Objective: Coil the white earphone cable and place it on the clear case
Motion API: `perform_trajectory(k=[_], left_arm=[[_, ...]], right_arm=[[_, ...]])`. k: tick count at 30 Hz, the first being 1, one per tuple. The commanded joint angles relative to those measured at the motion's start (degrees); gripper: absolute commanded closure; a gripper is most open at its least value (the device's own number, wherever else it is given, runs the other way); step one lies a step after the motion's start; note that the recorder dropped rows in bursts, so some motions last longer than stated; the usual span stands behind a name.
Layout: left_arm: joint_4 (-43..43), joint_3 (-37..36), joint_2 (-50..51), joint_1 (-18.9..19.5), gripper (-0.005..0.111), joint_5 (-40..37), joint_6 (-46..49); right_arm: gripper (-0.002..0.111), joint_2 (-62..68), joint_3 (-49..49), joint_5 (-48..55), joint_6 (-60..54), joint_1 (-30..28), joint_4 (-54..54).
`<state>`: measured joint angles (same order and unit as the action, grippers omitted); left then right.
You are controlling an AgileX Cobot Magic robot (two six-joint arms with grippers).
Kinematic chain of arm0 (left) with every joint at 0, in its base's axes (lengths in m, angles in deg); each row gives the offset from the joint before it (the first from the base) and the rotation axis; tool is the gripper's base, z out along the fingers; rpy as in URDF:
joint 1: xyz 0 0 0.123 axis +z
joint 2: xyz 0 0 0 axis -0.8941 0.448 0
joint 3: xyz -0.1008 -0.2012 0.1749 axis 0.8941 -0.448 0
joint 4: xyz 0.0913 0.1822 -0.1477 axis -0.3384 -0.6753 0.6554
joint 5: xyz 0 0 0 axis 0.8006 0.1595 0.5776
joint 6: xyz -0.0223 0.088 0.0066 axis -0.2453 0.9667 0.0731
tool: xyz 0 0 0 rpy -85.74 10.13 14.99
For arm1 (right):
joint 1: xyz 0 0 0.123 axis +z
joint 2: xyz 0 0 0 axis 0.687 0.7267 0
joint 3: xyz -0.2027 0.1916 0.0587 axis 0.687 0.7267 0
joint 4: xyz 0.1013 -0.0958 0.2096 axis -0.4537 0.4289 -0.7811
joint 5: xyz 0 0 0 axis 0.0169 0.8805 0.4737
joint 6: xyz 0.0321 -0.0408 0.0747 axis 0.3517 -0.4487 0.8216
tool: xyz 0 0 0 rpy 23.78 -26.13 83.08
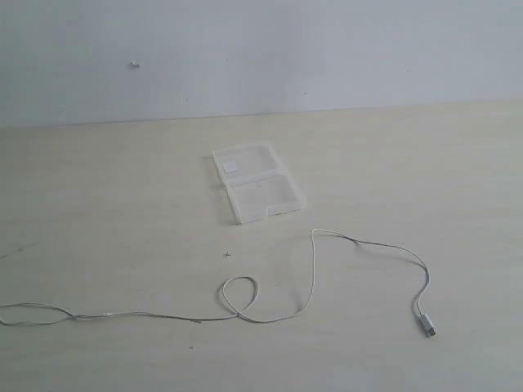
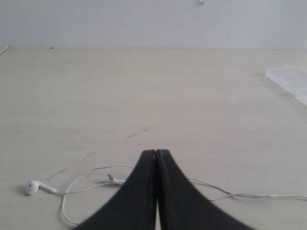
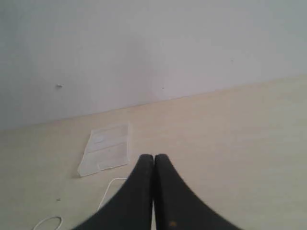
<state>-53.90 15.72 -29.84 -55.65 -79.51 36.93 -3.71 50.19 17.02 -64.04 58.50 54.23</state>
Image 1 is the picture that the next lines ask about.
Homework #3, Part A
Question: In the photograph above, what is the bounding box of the clear plastic storage case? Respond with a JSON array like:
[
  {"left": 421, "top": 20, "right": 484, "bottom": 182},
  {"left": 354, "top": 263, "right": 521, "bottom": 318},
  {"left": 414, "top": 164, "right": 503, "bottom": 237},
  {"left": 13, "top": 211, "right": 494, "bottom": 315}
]
[{"left": 212, "top": 142, "right": 306, "bottom": 225}]

